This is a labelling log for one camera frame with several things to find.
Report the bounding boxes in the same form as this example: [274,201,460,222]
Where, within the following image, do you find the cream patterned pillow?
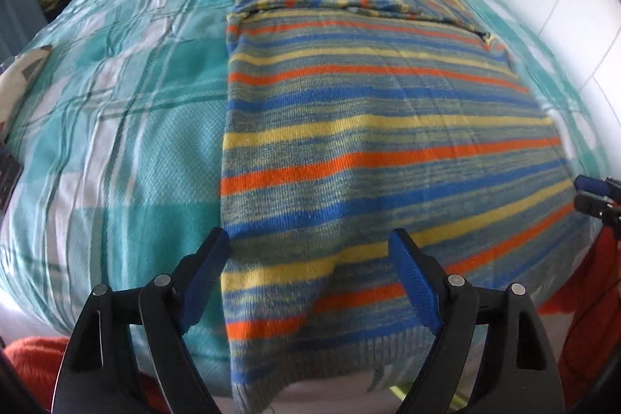
[0,45,53,141]

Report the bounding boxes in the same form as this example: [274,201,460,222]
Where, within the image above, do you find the teal plaid bedspread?
[0,0,613,397]

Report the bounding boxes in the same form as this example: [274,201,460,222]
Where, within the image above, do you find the red fleece trousers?
[539,228,620,409]

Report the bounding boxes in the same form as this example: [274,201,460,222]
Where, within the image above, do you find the green chair leg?
[389,383,466,413]

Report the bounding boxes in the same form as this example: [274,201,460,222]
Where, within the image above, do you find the striped knit sweater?
[220,0,593,413]

